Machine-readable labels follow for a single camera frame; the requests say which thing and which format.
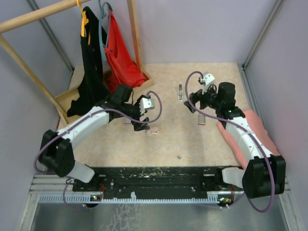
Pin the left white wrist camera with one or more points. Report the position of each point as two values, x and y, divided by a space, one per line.
146 104

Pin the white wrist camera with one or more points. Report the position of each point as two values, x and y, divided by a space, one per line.
206 79
146 104

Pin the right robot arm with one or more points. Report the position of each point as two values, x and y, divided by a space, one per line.
264 173

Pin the red hanging garment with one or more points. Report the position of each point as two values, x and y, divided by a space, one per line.
118 58

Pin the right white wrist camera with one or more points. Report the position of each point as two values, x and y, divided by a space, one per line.
206 79

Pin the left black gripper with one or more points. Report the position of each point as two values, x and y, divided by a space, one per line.
139 126

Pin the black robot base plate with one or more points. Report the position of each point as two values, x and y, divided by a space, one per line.
156 184

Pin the black hanging garment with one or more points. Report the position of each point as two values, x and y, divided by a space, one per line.
91 90

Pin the left red staple box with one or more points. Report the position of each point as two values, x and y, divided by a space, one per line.
127 121

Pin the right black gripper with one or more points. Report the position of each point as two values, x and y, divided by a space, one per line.
198 96

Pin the red staple box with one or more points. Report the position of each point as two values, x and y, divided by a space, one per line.
127 121
201 119

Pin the yellow clothes hanger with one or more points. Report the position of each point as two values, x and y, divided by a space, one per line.
84 19

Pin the right red staple box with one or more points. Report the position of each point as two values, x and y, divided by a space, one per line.
201 119

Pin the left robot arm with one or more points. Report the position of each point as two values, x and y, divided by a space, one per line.
57 147

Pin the aluminium frame rail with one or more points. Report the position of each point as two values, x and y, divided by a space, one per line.
54 189

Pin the pink folded towel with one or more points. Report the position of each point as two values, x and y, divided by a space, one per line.
257 127

